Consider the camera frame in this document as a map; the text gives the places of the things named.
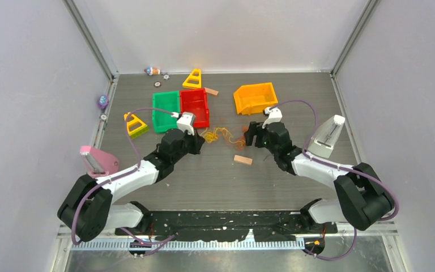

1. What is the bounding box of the yellow string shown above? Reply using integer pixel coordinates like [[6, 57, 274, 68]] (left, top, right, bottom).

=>
[[201, 126, 237, 145]]

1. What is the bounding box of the orange string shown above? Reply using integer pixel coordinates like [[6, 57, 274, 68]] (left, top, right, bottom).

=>
[[219, 120, 248, 151]]

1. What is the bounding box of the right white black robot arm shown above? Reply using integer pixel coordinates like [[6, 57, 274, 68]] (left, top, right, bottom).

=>
[[244, 121, 398, 233]]

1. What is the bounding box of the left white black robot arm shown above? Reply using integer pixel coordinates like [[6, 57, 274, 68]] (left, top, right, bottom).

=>
[[57, 129, 205, 242]]

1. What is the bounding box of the tan wooden block near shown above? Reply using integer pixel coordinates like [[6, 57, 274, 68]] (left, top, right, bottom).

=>
[[233, 155, 253, 165]]

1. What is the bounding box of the tan wooden block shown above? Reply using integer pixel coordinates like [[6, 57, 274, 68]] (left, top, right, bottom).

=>
[[233, 155, 253, 165], [204, 87, 219, 96]]

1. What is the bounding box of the orange plastic bin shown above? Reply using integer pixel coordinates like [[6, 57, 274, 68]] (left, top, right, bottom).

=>
[[233, 82, 279, 115]]

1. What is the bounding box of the red plastic bin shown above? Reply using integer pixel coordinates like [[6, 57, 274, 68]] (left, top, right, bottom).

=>
[[180, 88, 210, 129]]

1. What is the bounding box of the yellow triangle block near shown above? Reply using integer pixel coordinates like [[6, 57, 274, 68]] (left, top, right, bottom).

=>
[[123, 112, 149, 139]]

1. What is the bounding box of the yellow triangle block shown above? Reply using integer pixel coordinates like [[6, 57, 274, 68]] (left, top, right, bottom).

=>
[[123, 112, 149, 139], [182, 69, 202, 90]]

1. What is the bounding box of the green plastic bin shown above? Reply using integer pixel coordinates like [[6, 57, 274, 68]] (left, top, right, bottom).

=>
[[152, 91, 181, 134]]

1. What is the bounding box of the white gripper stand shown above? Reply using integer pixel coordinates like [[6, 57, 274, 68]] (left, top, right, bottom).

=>
[[308, 114, 346, 158]]

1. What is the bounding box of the tan wooden block far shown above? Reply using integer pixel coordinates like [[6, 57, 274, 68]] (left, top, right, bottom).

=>
[[204, 87, 219, 96]]

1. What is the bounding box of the yellow triangle block far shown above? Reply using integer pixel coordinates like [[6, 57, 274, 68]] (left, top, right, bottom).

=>
[[182, 69, 202, 90]]

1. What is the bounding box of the small toy figurine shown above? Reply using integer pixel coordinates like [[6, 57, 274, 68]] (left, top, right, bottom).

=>
[[143, 66, 161, 76]]

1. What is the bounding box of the pink gripper stand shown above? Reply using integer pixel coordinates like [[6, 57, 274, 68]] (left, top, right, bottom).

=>
[[79, 146, 120, 178]]

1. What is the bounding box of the purple toy block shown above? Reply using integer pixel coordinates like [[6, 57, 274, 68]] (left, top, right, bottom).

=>
[[97, 95, 109, 110]]

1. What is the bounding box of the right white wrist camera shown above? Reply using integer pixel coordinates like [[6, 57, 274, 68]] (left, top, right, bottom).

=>
[[262, 107, 283, 129]]

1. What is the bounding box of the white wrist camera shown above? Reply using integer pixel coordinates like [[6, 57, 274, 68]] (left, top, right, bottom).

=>
[[262, 107, 283, 129], [172, 112, 195, 135]]

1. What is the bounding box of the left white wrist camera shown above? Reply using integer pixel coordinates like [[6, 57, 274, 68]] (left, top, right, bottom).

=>
[[172, 112, 195, 135]]

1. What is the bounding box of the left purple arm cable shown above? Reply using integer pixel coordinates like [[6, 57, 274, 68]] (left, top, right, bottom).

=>
[[70, 108, 181, 258]]

